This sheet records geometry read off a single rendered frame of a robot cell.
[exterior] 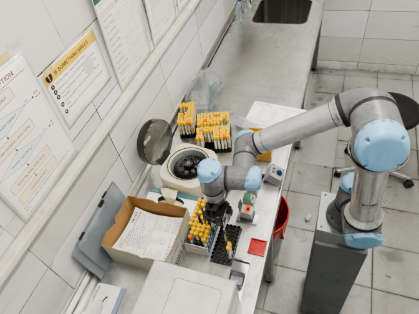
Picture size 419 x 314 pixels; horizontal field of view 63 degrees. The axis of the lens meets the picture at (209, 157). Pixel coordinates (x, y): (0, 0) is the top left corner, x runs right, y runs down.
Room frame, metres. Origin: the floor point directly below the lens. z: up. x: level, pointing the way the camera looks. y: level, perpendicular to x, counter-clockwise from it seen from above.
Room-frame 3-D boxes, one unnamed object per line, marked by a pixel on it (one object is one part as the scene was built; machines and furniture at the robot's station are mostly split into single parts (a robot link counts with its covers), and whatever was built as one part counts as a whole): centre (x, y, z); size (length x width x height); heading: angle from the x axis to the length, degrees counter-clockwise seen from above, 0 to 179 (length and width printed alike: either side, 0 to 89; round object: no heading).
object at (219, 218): (0.66, 0.01, 1.19); 0.09 x 0.08 x 0.12; 154
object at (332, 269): (0.65, -0.48, 0.44); 0.20 x 0.20 x 0.87; 63
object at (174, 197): (0.91, 0.20, 0.92); 0.24 x 0.12 x 0.10; 63
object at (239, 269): (0.48, 0.00, 0.92); 0.21 x 0.07 x 0.05; 153
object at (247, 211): (0.78, -0.11, 0.92); 0.05 x 0.04 x 0.06; 64
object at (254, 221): (0.78, -0.11, 0.89); 0.09 x 0.05 x 0.04; 64
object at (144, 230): (0.75, 0.31, 0.95); 0.29 x 0.25 x 0.15; 63
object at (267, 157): (1.14, -0.26, 0.93); 0.13 x 0.13 x 0.10; 68
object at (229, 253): (0.67, 0.00, 0.93); 0.17 x 0.09 x 0.11; 153
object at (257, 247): (0.63, -0.12, 0.88); 0.07 x 0.07 x 0.01; 63
